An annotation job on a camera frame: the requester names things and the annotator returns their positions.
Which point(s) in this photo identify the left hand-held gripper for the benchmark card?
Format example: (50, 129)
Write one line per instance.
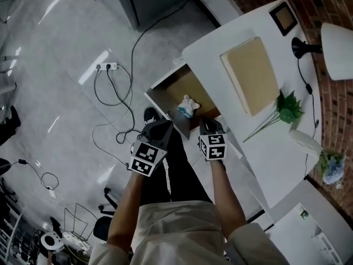
(143, 161)

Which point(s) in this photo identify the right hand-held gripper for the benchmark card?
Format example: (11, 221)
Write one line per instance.
(215, 149)

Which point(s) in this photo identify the white drawer with brown inside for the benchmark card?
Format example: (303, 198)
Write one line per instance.
(179, 87)

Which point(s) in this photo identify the person's left forearm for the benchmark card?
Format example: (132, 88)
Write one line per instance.
(124, 211)

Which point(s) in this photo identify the person's right forearm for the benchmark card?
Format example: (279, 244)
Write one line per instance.
(226, 200)

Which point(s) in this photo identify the person's black trousers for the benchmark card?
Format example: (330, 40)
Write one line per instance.
(187, 175)

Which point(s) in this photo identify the beige book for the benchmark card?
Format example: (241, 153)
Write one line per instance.
(248, 73)

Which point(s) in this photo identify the white desk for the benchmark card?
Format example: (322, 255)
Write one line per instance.
(275, 161)

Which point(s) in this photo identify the green leaf sprig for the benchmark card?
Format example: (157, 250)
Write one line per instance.
(288, 109)

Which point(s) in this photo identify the white power strip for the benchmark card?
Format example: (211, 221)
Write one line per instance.
(114, 64)

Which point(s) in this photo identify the white ribbed vase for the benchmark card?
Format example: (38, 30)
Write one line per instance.
(306, 142)

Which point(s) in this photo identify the person's cream shirt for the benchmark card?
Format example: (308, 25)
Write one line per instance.
(179, 230)

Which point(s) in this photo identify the black office chair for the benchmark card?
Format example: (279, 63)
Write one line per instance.
(102, 228)

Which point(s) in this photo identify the small green potted plant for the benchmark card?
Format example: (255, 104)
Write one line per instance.
(304, 215)

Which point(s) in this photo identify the grey refrigerator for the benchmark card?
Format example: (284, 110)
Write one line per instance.
(160, 1)

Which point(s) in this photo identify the white low cabinet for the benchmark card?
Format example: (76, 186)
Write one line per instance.
(309, 236)

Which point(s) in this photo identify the white shade table lamp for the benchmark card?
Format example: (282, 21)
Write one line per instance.
(339, 51)

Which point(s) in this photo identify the white round device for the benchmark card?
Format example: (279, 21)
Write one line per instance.
(52, 240)

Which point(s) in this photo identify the black picture frame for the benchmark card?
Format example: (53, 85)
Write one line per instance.
(284, 18)

